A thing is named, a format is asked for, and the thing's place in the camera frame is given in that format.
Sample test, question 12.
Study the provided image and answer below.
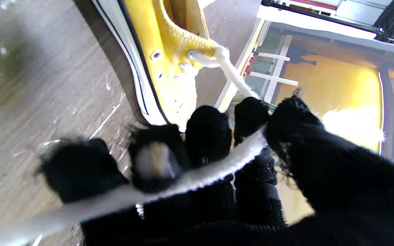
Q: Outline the white pampas grass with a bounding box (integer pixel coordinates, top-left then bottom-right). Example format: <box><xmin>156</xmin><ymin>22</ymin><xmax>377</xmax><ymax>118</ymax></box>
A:
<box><xmin>315</xmin><ymin>106</ymin><xmax>385</xmax><ymax>152</ymax></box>

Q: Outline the short white slanted slat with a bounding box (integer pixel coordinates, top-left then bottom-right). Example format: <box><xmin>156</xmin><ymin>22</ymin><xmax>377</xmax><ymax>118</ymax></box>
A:
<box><xmin>258</xmin><ymin>52</ymin><xmax>291</xmax><ymax>62</ymax></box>

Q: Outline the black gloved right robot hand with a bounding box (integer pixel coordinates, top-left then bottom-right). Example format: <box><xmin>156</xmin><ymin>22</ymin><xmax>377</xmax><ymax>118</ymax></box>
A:
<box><xmin>38</xmin><ymin>96</ymin><xmax>394</xmax><ymax>246</ymax></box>

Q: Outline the long white spread shoelace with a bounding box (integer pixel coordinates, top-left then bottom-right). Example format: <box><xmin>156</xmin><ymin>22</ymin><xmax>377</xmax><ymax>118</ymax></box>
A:
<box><xmin>0</xmin><ymin>46</ymin><xmax>269</xmax><ymax>246</ymax></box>

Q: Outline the yellow sneaker with spread lace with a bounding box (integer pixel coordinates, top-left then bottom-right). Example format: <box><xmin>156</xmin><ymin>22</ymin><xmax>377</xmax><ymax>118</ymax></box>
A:
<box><xmin>91</xmin><ymin>0</ymin><xmax>220</xmax><ymax>132</ymax></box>

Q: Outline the long white slanted slat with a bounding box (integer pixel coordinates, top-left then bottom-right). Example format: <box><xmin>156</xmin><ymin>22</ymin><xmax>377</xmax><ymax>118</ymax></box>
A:
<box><xmin>249</xmin><ymin>71</ymin><xmax>299</xmax><ymax>86</ymax></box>

